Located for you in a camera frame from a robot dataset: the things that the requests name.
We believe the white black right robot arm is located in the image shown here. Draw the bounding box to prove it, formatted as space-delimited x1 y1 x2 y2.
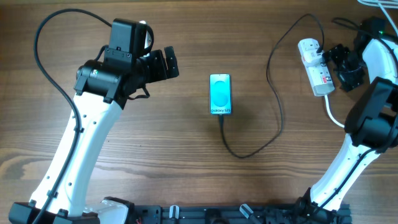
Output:
292 17 397 223

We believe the white power strip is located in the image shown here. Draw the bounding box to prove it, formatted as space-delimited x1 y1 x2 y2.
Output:
298 38 335 96

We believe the white charger plug adapter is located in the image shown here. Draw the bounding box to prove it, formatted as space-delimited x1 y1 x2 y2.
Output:
302 49 323 67

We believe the light blue Galaxy smartphone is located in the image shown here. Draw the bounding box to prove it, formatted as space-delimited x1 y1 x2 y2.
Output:
209 73 232 115

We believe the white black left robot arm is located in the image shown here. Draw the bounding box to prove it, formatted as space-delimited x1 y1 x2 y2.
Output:
9 19 179 223

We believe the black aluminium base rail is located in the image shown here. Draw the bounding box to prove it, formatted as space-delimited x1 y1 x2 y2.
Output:
125 204 353 224

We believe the white power strip cord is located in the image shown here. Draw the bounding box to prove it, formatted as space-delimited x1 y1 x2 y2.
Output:
324 2 398 129

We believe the white cables top corner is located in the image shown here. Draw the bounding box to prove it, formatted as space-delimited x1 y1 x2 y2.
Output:
356 0 398 9

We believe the black USB charger cable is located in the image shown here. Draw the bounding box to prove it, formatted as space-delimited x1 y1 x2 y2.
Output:
217 12 326 159

